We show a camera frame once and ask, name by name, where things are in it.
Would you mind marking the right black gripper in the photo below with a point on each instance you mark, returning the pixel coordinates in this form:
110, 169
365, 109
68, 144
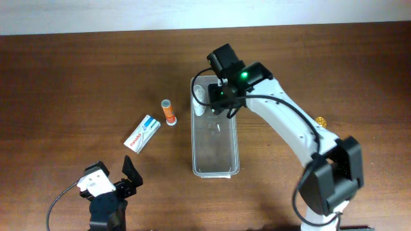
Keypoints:
225, 104

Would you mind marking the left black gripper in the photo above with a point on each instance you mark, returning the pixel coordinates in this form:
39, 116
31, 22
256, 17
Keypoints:
121, 187

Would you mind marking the white spray bottle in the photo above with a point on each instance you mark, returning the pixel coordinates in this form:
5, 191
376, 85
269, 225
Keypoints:
199, 100

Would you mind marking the clear plastic container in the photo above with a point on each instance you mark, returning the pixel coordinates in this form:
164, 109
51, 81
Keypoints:
214, 139

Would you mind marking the orange effervescent tablet tube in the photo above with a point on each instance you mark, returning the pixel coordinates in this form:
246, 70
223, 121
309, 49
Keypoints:
171, 120

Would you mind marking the small jar gold lid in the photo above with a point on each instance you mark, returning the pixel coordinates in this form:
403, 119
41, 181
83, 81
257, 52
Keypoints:
321, 121

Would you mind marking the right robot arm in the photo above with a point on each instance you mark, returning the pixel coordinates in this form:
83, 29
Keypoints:
333, 167

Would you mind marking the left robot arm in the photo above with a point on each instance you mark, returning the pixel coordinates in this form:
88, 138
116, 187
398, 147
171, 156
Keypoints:
108, 200

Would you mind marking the white Panadol medicine box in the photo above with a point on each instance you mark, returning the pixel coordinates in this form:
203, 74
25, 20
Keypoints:
142, 134

